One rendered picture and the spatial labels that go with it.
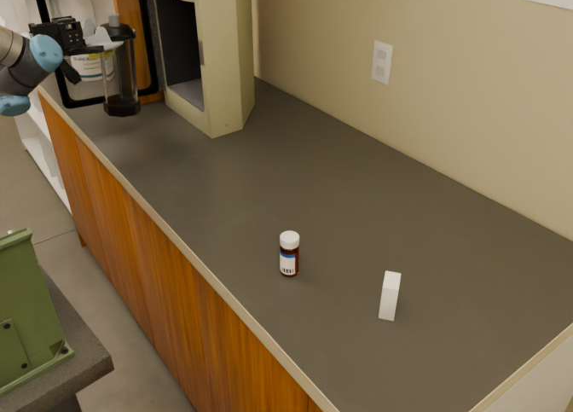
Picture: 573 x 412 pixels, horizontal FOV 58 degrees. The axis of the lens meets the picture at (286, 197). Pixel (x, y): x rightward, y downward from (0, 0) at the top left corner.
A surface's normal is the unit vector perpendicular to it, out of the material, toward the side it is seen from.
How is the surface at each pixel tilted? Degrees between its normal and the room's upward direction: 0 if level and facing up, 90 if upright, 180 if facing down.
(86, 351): 0
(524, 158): 90
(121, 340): 0
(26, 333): 90
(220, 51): 90
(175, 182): 0
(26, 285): 90
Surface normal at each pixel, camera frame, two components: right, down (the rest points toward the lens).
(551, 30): -0.80, 0.33
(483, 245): 0.00, -0.83
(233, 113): 0.59, 0.44
